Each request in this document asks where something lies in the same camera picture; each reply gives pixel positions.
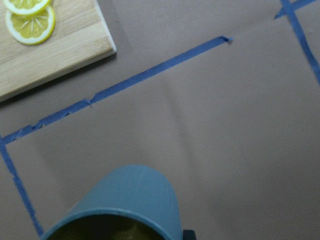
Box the dark teal HOME mug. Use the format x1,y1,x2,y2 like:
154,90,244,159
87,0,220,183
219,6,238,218
41,164,197,240

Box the bamboo cutting board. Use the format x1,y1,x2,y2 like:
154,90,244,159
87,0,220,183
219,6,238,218
0,0,117,101

